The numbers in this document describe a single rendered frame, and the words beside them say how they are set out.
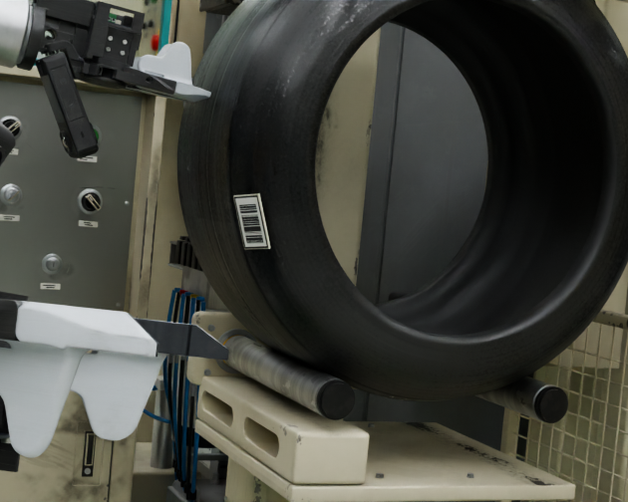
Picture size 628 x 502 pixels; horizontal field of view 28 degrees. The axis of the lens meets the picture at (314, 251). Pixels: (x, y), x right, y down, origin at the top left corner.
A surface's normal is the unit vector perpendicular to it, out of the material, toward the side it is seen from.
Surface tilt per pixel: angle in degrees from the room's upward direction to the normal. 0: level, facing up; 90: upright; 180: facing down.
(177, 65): 90
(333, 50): 84
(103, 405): 87
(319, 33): 84
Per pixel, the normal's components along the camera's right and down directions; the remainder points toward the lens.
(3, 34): 0.31, 0.33
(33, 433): -0.63, -0.14
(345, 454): 0.38, 0.08
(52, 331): -0.33, -0.11
